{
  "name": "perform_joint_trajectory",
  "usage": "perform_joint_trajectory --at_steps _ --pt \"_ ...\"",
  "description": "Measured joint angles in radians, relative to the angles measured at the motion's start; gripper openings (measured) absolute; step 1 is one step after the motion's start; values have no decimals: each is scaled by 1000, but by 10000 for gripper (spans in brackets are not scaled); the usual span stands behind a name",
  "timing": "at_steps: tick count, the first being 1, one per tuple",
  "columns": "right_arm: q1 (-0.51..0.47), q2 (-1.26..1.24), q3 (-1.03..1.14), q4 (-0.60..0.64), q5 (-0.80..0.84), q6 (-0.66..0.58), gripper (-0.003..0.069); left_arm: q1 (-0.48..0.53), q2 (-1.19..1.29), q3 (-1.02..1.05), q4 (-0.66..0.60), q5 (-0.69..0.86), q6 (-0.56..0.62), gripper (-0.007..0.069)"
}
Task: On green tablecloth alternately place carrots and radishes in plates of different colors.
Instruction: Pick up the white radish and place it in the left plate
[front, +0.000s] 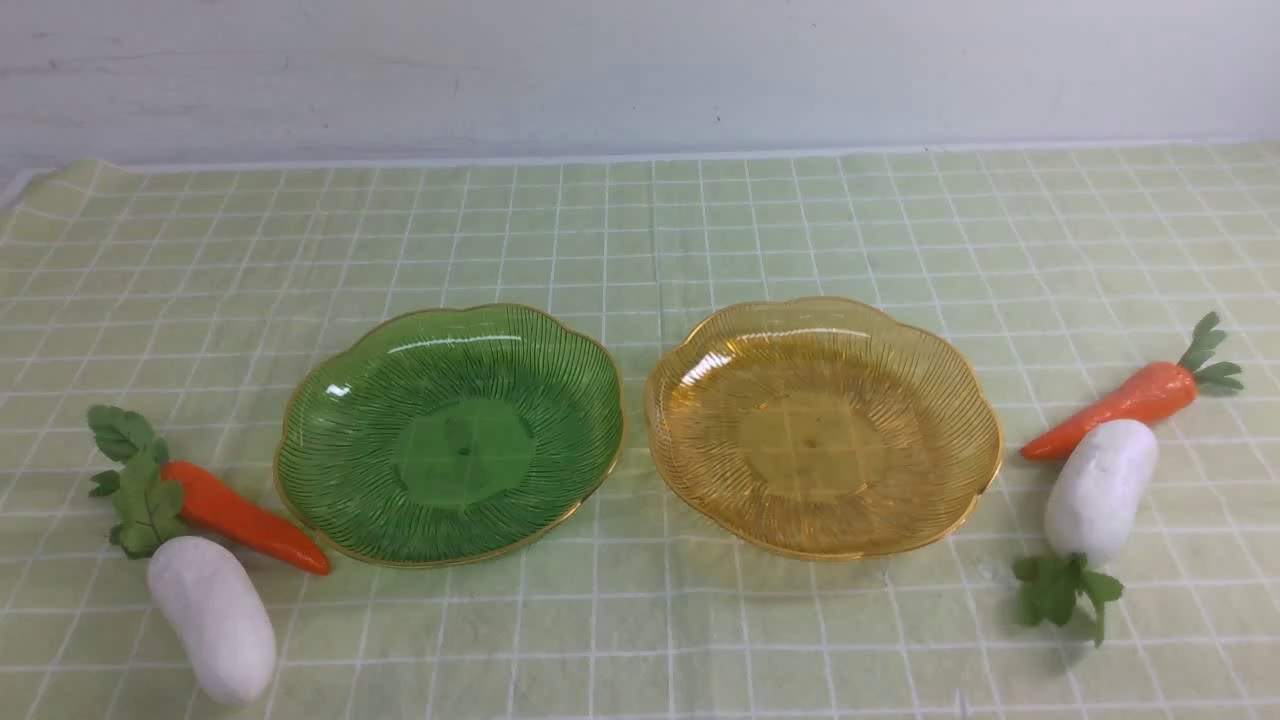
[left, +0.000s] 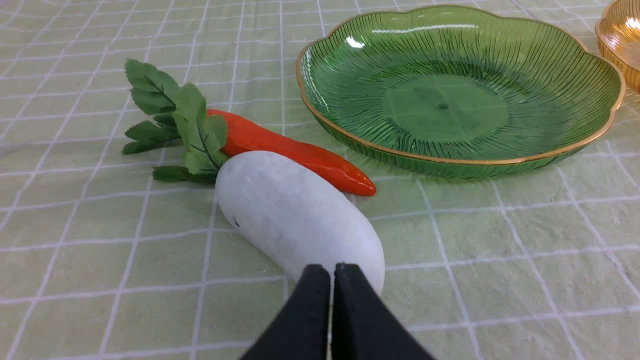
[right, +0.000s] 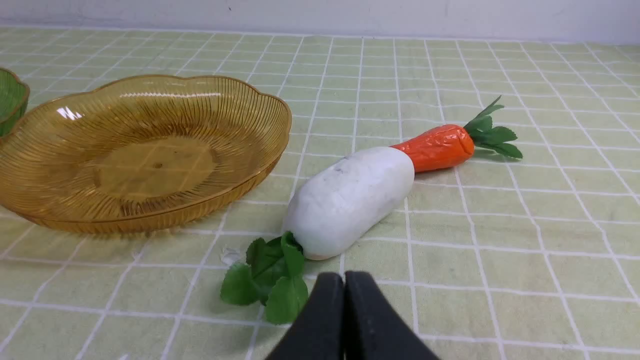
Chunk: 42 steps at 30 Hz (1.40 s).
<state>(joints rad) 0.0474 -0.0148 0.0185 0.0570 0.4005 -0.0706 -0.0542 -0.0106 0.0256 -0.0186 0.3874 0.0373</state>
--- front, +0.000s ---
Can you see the white toy radish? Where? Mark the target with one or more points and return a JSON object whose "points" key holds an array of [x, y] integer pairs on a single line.
{"points": [[208, 598], [1088, 518]]}

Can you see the orange toy carrot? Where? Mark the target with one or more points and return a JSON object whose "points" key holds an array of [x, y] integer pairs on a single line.
{"points": [[157, 498], [1153, 394]]}

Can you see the amber ribbed plastic plate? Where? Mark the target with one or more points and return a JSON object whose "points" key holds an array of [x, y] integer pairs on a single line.
{"points": [[822, 429]]}

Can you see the green ribbed plastic plate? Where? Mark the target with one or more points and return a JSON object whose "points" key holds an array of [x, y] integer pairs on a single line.
{"points": [[451, 435]]}

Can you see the green checkered tablecloth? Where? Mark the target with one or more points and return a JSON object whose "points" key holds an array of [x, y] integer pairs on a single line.
{"points": [[200, 299]]}

